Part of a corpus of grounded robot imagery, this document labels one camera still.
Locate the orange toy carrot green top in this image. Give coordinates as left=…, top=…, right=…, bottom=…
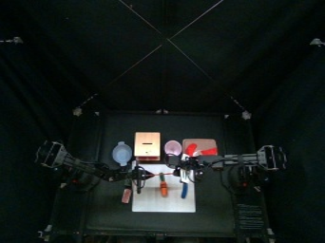
left=159, top=174, right=169, bottom=198

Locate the pink plastic bowl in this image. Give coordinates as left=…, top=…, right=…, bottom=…
left=161, top=140, right=184, bottom=158

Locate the red toy pepper piece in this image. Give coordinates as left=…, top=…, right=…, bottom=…
left=184, top=142, right=199, bottom=158

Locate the red toy food piece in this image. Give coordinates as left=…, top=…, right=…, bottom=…
left=198, top=147, right=218, bottom=157

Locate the salmon pink toy piece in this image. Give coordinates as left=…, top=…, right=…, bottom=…
left=120, top=188, right=133, bottom=204

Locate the brown square tray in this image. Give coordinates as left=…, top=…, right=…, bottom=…
left=181, top=138, right=219, bottom=159

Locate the light blue plastic bowl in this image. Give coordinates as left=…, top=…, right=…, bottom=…
left=111, top=140, right=133, bottom=167

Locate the white cutting board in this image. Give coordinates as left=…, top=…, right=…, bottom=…
left=131, top=160, right=196, bottom=214

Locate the wooden box with slot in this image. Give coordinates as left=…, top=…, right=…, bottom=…
left=133, top=131, right=163, bottom=161

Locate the white printed label sticker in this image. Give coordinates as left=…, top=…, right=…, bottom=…
left=236, top=203, right=263, bottom=232

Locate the toy knife blue handle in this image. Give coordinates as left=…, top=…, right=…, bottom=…
left=179, top=168, right=189, bottom=200

